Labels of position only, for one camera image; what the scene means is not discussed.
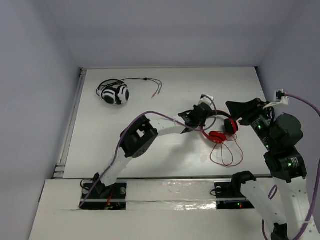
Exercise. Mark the red black headphones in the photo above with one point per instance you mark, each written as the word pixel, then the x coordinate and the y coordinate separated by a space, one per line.
pixel 229 129

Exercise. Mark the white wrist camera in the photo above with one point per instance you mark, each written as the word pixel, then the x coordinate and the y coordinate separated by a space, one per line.
pixel 207 99
pixel 280 100

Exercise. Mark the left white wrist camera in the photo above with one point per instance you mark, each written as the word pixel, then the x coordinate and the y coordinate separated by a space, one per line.
pixel 207 99

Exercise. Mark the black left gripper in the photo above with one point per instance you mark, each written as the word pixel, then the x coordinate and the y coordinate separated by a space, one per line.
pixel 191 117

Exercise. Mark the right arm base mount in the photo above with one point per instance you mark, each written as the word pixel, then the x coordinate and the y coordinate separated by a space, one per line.
pixel 227 199

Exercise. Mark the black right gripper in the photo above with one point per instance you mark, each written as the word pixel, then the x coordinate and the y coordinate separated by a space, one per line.
pixel 247 110

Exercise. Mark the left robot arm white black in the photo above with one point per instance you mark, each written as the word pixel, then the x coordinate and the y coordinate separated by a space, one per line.
pixel 137 138

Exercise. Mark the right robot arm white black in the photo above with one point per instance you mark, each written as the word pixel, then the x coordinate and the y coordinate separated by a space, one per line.
pixel 287 167

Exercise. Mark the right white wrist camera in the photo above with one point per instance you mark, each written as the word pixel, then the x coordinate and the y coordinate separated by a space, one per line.
pixel 280 100

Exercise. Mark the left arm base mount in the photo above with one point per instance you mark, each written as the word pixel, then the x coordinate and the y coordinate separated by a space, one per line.
pixel 111 198

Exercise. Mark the white black headphones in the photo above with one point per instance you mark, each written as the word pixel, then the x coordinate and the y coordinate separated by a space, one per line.
pixel 113 92

